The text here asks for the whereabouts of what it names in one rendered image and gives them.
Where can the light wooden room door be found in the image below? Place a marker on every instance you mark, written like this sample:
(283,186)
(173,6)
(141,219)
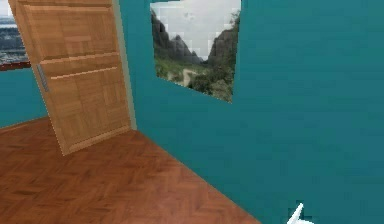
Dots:
(83,66)

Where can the white pointed object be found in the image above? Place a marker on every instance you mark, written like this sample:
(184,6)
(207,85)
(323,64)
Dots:
(298,216)

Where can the window with red sill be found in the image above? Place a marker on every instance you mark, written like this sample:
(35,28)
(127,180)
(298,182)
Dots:
(10,40)

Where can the mountain landscape wall picture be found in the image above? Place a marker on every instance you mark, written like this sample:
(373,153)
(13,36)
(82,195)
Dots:
(196,46)

